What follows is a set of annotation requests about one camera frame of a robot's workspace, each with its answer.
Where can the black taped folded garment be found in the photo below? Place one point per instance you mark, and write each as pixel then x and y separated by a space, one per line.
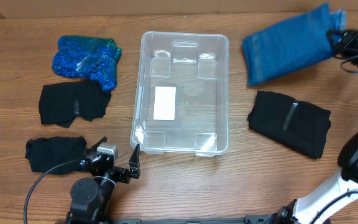
pixel 62 103

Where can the small black folded garment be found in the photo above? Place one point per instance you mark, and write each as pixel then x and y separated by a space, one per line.
pixel 46 153

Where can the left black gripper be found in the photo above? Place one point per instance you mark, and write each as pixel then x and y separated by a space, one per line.
pixel 135 171

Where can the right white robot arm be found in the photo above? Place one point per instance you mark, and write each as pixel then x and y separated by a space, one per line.
pixel 341 188

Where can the black ribbed garment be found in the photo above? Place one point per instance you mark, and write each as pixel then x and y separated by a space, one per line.
pixel 299 125

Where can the white label in bin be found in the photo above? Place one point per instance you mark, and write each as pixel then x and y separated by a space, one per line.
pixel 164 103

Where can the blue denim jeans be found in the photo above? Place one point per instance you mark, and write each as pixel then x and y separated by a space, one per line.
pixel 292 44

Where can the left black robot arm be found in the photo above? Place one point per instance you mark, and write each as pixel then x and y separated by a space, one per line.
pixel 90 196

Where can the blue green sparkly fabric bundle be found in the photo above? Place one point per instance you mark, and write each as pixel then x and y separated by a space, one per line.
pixel 93 58

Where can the clear plastic storage bin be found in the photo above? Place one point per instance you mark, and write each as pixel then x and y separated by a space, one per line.
pixel 197 65

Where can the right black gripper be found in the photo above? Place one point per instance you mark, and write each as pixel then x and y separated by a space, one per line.
pixel 345 39

